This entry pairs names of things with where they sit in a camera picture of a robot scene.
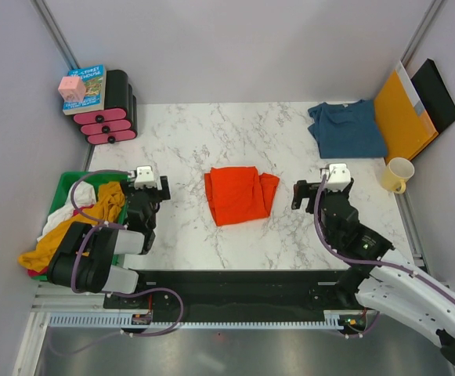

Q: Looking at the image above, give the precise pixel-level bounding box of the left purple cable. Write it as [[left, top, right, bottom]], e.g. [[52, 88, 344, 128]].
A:
[[49, 168, 185, 356]]

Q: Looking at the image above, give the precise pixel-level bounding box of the purple cable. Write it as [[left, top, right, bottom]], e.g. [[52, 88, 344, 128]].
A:
[[313, 172, 455, 340], [49, 168, 185, 356]]

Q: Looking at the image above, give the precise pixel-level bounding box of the orange folder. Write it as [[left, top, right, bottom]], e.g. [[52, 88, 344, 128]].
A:
[[374, 62, 439, 162]]

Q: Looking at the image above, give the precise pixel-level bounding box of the pink t shirt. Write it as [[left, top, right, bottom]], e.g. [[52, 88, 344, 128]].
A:
[[26, 207, 91, 279]]

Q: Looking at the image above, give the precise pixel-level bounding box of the yellow t shirt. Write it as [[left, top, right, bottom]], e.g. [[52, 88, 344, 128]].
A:
[[18, 181, 125, 273]]

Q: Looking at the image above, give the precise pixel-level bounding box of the white cable duct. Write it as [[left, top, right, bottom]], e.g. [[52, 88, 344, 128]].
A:
[[48, 313, 344, 330]]

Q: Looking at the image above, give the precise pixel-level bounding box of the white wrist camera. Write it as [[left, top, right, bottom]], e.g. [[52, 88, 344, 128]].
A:
[[320, 163, 352, 191], [129, 165, 157, 190]]

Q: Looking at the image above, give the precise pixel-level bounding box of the green plastic bin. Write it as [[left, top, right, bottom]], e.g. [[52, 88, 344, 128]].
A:
[[27, 172, 127, 281]]

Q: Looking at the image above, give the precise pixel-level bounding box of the black flat box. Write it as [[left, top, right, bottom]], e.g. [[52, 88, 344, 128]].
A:
[[411, 59, 455, 134]]

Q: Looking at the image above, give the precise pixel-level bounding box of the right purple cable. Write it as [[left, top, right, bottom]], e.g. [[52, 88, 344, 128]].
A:
[[313, 172, 455, 340]]

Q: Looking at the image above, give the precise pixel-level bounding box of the pink cube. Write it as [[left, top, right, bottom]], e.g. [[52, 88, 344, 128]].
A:
[[58, 76, 86, 103]]

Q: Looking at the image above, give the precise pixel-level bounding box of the blue folded t shirt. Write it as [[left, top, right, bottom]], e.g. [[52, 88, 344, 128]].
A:
[[308, 99, 388, 159]]

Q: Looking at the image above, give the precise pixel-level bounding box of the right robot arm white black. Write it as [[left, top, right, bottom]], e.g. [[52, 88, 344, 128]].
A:
[[291, 180, 455, 366]]

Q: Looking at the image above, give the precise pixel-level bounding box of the yellow mug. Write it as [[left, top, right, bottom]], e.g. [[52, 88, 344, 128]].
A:
[[381, 157, 415, 194]]

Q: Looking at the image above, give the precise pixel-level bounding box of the orange t shirt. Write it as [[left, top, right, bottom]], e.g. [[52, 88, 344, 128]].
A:
[[204, 166, 280, 226]]

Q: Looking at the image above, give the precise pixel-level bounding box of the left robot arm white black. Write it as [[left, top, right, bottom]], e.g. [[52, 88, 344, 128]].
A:
[[46, 168, 171, 308]]

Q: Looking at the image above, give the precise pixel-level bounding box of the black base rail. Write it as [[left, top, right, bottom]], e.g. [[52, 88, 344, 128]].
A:
[[103, 270, 363, 322]]

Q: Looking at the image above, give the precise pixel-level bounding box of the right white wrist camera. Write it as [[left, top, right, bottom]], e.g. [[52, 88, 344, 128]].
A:
[[320, 163, 352, 191]]

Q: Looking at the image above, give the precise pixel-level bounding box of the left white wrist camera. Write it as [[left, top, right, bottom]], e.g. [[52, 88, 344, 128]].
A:
[[129, 165, 157, 190]]

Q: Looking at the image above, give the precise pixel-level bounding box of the blue paperback book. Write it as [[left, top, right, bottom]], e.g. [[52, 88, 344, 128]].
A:
[[63, 64, 107, 115]]

